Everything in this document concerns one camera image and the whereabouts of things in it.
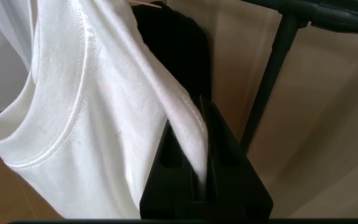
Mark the pink clothes hanger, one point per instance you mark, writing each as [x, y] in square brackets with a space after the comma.
[145, 3]

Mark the black garment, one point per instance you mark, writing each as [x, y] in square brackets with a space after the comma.
[179, 46]

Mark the black clothes rack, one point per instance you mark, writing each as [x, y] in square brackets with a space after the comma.
[275, 62]

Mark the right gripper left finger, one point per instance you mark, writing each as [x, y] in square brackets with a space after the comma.
[166, 193]

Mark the white garment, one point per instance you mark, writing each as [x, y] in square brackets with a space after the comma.
[89, 124]

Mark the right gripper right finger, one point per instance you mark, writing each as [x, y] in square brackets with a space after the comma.
[238, 186]

